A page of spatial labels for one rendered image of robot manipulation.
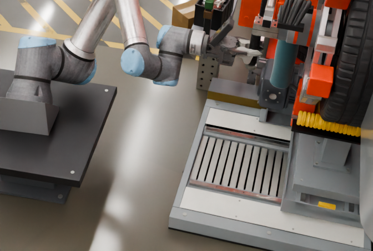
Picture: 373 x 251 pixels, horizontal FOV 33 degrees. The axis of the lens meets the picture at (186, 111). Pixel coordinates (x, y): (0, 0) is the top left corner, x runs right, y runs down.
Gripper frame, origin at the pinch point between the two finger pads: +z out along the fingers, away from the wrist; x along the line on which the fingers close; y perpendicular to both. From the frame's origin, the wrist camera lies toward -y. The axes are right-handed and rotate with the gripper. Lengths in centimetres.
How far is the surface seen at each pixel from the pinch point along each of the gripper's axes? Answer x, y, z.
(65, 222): 30, 83, -66
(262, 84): -41, 46, 3
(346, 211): 7, 66, 47
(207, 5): -54, 19, -28
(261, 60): -72, 56, 0
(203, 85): -74, 80, -28
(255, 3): -60, 17, -7
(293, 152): -24, 68, 23
